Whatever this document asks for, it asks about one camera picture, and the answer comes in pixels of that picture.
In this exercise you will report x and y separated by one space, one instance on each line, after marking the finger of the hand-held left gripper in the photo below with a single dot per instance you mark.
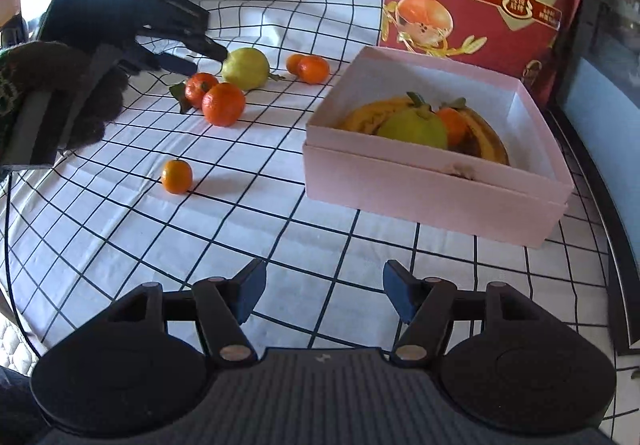
145 60
200 45

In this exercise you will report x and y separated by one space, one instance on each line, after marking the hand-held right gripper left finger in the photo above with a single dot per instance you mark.
250 287

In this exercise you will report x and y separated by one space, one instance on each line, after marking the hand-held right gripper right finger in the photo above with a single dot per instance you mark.
400 290

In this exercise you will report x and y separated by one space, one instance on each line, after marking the tangerine with green leaf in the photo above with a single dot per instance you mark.
452 125
200 87

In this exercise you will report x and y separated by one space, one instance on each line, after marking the yellow-green pear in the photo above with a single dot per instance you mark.
245 69

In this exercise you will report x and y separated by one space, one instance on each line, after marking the large orange tangerine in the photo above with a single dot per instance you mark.
223 105

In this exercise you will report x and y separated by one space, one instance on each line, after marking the pink cardboard box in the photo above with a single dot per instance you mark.
425 205

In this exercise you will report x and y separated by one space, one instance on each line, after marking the small orange tangerine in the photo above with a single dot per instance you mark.
176 176

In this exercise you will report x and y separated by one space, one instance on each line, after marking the yellow-green lemon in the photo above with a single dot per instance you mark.
412 130

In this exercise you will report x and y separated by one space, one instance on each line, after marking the small spotted banana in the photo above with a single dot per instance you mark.
487 140

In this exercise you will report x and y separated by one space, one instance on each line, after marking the person's left forearm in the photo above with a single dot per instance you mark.
6 85

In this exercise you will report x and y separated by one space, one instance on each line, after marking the person's left hand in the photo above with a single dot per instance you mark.
107 97

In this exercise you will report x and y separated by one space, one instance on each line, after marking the checked white tablecloth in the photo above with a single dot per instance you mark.
300 225

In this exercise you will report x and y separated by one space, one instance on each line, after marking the glass-sided computer case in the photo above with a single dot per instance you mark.
610 90

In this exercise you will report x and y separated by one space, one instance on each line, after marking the red snack bag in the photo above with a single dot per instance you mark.
500 0

